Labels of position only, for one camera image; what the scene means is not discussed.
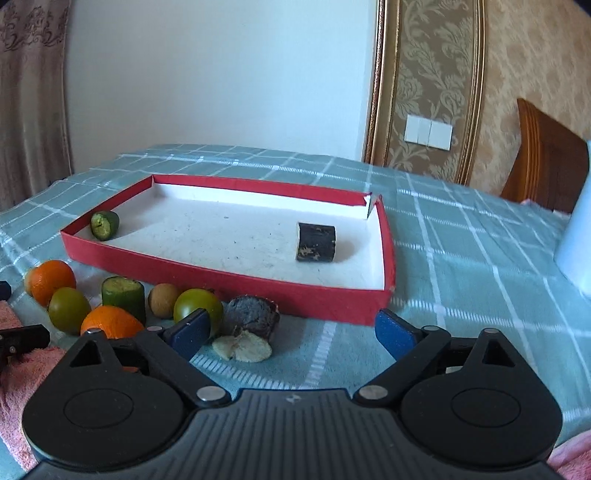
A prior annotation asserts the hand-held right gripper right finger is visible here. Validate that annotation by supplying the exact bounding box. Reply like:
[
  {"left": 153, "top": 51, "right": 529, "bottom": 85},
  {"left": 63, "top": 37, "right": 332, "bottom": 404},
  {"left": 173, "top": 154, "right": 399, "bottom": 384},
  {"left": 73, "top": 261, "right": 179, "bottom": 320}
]
[{"left": 353, "top": 308, "right": 518, "bottom": 409}]

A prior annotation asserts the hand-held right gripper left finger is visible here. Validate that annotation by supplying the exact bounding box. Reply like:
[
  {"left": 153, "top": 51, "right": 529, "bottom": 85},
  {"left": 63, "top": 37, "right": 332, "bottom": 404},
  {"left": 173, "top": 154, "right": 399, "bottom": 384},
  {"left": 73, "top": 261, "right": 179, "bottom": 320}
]
[{"left": 69, "top": 308, "right": 232, "bottom": 409}]

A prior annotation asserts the brown round fruit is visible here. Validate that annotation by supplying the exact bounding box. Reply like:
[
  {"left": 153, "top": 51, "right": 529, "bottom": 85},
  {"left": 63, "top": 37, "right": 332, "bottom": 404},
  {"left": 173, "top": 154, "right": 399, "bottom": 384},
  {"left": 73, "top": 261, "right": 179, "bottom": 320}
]
[{"left": 148, "top": 283, "right": 181, "bottom": 319}]

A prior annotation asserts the small orange mandarin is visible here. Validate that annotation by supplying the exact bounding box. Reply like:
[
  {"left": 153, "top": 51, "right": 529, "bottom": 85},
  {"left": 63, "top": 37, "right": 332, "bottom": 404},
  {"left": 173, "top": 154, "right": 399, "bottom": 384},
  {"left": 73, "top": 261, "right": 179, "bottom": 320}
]
[{"left": 25, "top": 260, "right": 77, "bottom": 308}]

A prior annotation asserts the olive green tomato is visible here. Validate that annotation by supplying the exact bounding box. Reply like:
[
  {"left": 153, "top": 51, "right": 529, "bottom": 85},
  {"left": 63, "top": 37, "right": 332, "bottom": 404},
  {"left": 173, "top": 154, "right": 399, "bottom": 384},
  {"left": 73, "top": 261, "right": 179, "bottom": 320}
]
[{"left": 48, "top": 287, "right": 92, "bottom": 335}]

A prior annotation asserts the reddish brown sugarcane piece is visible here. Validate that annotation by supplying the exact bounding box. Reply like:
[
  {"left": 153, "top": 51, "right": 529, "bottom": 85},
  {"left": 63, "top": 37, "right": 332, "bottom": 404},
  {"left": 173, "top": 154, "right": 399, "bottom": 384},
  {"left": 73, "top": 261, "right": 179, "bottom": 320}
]
[{"left": 222, "top": 295, "right": 280, "bottom": 344}]

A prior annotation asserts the green cucumber piece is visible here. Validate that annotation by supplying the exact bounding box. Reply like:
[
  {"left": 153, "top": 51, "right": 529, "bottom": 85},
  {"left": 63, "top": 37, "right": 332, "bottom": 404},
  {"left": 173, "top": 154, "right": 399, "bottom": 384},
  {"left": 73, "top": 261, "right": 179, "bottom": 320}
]
[{"left": 102, "top": 276, "right": 147, "bottom": 324}]

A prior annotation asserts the large orange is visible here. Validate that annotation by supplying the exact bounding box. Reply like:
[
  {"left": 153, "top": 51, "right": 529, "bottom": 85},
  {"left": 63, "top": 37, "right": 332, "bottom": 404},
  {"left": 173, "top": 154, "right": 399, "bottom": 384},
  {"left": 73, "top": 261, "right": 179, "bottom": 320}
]
[{"left": 81, "top": 305, "right": 145, "bottom": 340}]

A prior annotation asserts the red-rimmed white tray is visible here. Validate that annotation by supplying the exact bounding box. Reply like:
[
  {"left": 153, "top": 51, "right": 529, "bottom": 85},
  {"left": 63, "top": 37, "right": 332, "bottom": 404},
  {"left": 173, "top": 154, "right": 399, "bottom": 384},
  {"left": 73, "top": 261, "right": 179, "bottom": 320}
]
[{"left": 61, "top": 174, "right": 397, "bottom": 328}]

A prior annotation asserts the dark sugarcane piece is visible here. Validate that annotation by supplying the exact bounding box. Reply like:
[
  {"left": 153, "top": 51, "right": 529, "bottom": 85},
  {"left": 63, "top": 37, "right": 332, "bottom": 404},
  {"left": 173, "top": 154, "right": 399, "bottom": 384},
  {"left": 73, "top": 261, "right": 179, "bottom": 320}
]
[{"left": 295, "top": 222, "right": 338, "bottom": 264}]

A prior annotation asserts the pale fruit peel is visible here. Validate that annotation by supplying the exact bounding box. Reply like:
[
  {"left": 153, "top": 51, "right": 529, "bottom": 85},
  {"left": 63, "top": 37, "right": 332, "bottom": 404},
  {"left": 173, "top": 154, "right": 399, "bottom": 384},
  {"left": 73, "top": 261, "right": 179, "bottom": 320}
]
[{"left": 211, "top": 330, "right": 273, "bottom": 363}]

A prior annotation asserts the pink towel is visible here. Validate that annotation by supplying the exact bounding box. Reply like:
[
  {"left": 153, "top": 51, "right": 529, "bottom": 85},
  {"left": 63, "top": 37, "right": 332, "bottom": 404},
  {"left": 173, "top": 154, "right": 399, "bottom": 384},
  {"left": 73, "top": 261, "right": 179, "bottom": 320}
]
[
  {"left": 0, "top": 300, "right": 70, "bottom": 472},
  {"left": 547, "top": 429, "right": 591, "bottom": 480}
]

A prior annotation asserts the green checked bed sheet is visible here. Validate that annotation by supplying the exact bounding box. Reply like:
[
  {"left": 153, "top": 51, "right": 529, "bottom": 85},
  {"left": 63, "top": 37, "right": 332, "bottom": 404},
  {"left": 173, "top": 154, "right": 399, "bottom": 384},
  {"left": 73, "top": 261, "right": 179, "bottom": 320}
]
[{"left": 0, "top": 144, "right": 591, "bottom": 480}]

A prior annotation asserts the green avocado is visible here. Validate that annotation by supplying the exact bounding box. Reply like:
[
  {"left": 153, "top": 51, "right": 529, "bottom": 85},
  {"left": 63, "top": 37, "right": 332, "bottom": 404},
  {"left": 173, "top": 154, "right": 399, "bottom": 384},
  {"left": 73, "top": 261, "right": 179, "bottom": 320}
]
[{"left": 90, "top": 211, "right": 121, "bottom": 242}]

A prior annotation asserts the beige patterned curtain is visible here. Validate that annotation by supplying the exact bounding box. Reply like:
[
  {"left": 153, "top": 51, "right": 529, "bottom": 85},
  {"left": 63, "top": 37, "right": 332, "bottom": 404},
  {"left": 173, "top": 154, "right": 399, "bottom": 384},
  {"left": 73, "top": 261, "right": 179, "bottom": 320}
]
[{"left": 0, "top": 0, "right": 75, "bottom": 204}]

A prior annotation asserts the white kettle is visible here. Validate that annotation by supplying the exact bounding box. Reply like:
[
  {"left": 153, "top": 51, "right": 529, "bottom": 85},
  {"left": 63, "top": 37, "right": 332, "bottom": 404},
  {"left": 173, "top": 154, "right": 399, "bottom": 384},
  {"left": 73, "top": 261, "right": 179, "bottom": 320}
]
[{"left": 554, "top": 138, "right": 591, "bottom": 298}]

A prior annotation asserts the wooden headboard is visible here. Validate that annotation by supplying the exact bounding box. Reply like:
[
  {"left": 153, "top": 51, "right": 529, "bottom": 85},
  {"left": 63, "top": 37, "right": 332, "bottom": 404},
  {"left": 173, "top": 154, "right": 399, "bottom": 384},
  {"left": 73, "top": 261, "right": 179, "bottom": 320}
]
[{"left": 501, "top": 98, "right": 591, "bottom": 214}]

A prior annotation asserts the white wall switch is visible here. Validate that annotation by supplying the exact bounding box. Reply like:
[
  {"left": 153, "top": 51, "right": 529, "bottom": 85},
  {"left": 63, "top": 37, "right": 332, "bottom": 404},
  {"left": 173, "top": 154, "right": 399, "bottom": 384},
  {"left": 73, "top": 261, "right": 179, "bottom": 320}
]
[{"left": 404, "top": 114, "right": 454, "bottom": 150}]

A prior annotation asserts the gold framed wall panel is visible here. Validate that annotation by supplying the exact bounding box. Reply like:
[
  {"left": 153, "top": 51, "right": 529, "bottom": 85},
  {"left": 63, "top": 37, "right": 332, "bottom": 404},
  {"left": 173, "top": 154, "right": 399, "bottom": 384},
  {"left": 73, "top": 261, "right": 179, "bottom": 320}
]
[{"left": 362, "top": 0, "right": 488, "bottom": 185}]

